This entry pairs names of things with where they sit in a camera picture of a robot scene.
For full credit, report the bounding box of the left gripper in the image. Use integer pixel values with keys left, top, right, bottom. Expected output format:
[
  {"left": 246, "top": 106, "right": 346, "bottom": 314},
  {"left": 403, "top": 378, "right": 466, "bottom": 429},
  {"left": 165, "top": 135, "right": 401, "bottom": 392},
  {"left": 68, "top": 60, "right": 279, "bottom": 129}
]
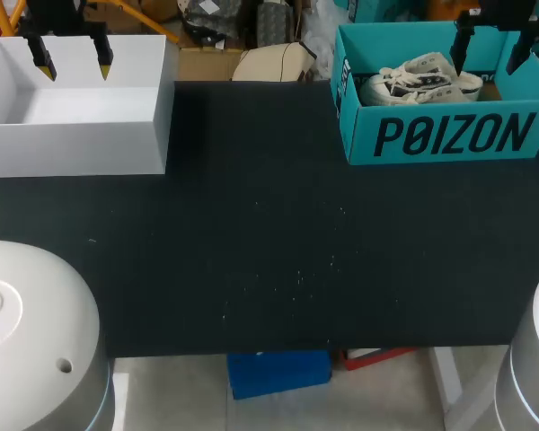
[{"left": 22, "top": 0, "right": 115, "bottom": 84}]

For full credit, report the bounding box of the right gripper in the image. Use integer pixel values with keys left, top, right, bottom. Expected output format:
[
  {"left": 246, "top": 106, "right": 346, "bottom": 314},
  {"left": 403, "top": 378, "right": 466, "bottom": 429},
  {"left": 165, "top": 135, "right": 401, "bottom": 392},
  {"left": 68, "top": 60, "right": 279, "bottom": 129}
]
[{"left": 448, "top": 0, "right": 539, "bottom": 78}]

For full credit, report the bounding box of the white shoebox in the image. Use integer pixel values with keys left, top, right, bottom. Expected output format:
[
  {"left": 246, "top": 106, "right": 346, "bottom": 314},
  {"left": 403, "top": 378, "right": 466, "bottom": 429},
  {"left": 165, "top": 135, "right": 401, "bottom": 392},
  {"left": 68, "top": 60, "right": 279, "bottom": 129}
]
[{"left": 0, "top": 34, "right": 176, "bottom": 179}]

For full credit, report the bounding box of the white lace-up shoe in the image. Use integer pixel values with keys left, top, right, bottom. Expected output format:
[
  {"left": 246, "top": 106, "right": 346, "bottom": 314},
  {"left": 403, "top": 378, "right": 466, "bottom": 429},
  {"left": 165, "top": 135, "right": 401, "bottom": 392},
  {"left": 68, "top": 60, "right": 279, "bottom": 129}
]
[{"left": 358, "top": 52, "right": 485, "bottom": 108}]

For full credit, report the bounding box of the teal box with black print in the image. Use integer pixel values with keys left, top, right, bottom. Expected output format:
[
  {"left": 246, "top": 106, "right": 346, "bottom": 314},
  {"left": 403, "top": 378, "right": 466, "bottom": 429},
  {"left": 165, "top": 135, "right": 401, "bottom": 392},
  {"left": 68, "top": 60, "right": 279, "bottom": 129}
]
[{"left": 331, "top": 22, "right": 539, "bottom": 167}]

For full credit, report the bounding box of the brown cardboard box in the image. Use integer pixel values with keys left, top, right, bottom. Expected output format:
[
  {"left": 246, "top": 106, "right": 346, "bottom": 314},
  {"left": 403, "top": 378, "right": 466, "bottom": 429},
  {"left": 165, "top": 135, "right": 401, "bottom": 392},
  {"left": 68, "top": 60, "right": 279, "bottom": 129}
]
[{"left": 176, "top": 46, "right": 249, "bottom": 83}]

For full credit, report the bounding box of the beige bag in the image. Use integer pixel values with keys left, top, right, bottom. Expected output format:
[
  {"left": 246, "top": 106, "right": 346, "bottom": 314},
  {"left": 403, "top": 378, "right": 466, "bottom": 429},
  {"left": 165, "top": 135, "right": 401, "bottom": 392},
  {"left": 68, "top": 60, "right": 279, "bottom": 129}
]
[{"left": 231, "top": 40, "right": 318, "bottom": 84}]

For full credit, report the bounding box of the red and white box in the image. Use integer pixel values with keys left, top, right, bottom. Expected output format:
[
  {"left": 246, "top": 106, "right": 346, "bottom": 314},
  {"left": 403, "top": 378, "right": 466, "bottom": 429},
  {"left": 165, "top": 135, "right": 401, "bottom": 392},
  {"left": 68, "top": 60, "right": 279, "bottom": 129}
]
[{"left": 340, "top": 347, "right": 420, "bottom": 372}]

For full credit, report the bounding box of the blue box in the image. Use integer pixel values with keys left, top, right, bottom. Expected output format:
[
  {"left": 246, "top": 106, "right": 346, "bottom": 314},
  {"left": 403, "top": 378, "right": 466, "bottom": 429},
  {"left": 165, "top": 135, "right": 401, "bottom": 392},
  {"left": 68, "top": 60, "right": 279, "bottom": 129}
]
[{"left": 225, "top": 350, "right": 333, "bottom": 401}]

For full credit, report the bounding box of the yellow metal frame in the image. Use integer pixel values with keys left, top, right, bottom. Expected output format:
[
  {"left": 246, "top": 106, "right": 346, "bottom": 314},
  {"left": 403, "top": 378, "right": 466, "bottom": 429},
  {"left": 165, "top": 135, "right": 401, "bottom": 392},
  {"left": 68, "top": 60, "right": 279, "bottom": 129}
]
[{"left": 0, "top": 0, "right": 180, "bottom": 45}]

